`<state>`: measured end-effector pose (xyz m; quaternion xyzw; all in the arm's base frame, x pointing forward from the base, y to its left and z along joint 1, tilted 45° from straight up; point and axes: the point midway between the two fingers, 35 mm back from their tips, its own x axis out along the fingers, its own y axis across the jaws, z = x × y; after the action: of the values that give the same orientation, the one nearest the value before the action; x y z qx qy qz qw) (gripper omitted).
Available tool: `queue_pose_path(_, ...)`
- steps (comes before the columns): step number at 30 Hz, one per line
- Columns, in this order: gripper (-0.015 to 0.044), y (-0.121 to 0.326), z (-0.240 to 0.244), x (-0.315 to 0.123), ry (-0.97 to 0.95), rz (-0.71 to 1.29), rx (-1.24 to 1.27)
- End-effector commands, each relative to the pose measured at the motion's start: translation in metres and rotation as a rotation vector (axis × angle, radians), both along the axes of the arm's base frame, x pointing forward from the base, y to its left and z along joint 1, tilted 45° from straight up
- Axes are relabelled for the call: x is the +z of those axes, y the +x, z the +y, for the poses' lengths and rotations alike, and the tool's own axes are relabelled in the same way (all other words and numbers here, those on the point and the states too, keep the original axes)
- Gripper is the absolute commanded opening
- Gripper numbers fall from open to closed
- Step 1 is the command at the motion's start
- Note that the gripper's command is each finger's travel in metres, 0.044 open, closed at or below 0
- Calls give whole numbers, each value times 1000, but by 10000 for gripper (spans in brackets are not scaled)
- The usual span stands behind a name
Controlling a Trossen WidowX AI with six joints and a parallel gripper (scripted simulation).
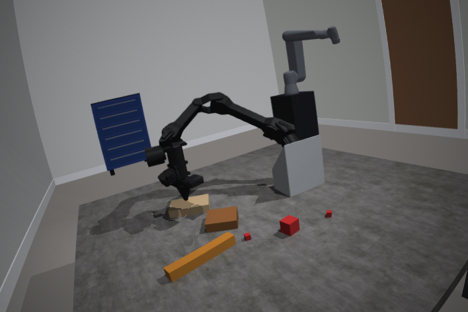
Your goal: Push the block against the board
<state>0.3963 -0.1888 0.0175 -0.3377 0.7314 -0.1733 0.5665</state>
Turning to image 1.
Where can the orange long rectangular bar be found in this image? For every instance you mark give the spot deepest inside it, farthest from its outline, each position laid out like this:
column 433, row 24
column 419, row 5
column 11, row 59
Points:
column 195, row 259

